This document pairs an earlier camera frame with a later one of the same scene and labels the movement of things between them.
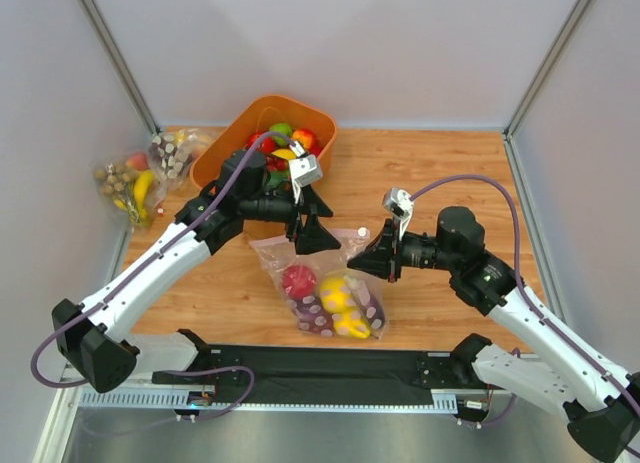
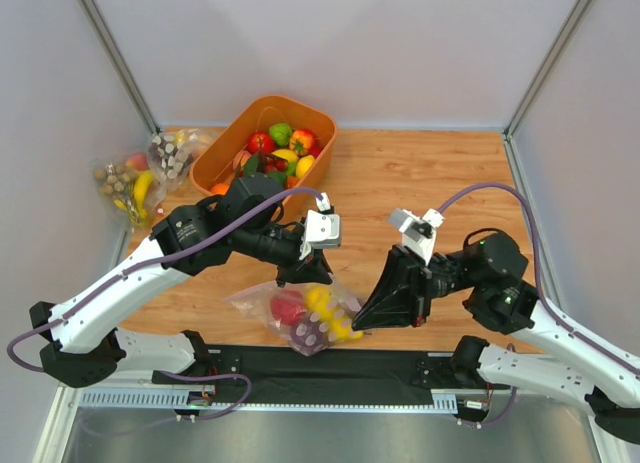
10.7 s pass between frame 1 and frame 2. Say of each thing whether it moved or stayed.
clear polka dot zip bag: moved
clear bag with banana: stayed
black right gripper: moved
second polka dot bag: stayed
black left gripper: moved
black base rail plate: stayed
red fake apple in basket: stayed
